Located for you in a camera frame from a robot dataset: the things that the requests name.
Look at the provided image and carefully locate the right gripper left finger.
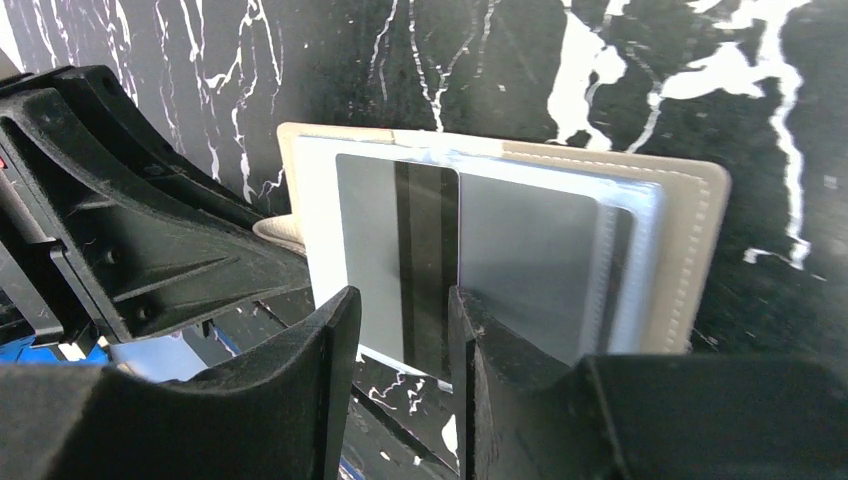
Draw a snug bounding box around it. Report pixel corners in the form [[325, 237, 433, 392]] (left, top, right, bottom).
[[1, 286, 361, 479]]

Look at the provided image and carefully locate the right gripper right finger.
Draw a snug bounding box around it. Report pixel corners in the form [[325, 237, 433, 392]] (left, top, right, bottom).
[[448, 287, 847, 479]]

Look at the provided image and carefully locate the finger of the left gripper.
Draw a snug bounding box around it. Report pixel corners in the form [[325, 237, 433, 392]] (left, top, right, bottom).
[[1, 65, 263, 229], [1, 88, 309, 342]]

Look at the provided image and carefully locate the silver metal card holder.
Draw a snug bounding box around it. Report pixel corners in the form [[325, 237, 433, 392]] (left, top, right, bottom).
[[253, 122, 731, 365]]

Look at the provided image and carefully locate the black VIP card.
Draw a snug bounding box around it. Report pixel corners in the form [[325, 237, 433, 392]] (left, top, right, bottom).
[[336, 154, 459, 381]]

